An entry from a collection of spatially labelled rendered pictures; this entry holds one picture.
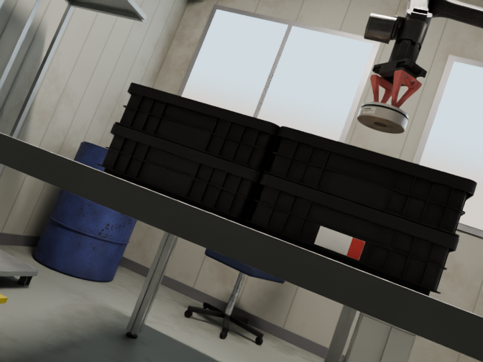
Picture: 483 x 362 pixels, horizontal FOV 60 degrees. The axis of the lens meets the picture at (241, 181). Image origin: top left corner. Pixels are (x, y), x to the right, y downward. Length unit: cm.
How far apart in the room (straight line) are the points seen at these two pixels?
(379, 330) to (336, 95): 321
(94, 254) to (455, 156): 270
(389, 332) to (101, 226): 256
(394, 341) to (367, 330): 3
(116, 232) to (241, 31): 214
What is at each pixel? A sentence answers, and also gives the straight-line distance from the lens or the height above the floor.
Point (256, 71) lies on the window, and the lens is 384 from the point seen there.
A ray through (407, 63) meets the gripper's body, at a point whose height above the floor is 113.
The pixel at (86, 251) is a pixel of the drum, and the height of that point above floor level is 19.
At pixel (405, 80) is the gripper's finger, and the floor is 111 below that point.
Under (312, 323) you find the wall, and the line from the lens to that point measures 344.
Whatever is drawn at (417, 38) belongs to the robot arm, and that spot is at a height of 121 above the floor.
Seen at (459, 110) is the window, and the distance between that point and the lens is 368.
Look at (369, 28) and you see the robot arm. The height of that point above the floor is 121.
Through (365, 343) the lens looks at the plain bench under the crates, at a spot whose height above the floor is 63.
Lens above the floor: 70
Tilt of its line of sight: 6 degrees up
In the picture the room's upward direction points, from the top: 21 degrees clockwise
